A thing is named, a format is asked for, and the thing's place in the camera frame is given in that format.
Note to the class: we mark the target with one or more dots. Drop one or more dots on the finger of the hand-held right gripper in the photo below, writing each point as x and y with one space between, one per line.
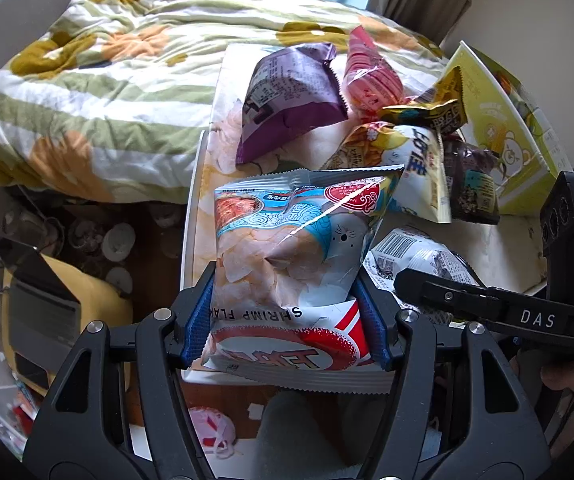
442 297

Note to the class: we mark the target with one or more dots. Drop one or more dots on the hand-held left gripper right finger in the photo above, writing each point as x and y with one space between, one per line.
374 321

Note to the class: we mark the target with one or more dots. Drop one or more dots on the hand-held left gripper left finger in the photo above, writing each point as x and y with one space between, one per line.
199 321

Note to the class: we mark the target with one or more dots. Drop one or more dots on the white barcode snack packet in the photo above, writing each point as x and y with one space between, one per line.
417 250

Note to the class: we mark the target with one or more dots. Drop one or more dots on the shrimp chip bag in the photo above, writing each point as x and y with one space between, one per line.
287 240

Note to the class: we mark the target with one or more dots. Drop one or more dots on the yellow-green cardboard box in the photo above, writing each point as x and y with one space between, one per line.
492 110

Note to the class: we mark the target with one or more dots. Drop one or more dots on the dark brown snack packet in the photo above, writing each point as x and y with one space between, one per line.
472 190

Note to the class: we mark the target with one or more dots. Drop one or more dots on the group of glass jars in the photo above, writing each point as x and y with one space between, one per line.
117 240

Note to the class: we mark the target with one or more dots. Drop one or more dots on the white yellow snack bag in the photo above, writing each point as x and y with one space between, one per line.
417 160

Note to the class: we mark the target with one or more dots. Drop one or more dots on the white fluffy cloth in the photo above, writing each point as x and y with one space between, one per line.
292 435

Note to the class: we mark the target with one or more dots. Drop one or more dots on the floral tablecloth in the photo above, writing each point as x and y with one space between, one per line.
219 160

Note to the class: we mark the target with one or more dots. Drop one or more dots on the gold black snack packet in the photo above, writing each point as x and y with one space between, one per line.
442 105

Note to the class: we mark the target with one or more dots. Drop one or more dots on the pink snack bag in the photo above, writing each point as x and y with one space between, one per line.
367 80

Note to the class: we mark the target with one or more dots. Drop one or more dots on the purple snack bag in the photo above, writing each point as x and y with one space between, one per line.
287 90

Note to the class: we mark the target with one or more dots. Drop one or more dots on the floral striped blanket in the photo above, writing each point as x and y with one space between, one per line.
117 85

